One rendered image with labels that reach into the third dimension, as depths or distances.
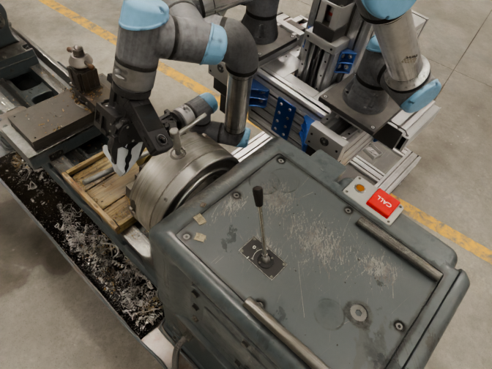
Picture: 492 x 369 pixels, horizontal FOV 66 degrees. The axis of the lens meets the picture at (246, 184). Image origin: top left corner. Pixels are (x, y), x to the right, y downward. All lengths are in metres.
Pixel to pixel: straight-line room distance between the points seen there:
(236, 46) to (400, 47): 0.41
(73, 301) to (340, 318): 1.62
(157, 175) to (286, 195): 0.32
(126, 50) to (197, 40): 0.12
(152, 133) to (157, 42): 0.16
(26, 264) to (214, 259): 1.67
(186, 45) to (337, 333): 0.59
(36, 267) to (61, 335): 0.41
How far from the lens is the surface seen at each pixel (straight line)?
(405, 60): 1.05
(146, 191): 0.98
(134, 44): 0.69
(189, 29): 0.72
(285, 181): 0.92
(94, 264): 1.57
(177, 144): 0.93
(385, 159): 2.64
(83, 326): 2.13
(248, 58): 1.10
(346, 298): 0.81
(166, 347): 1.47
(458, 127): 3.58
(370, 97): 1.30
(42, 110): 1.56
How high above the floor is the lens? 1.96
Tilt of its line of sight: 52 degrees down
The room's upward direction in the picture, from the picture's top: 10 degrees clockwise
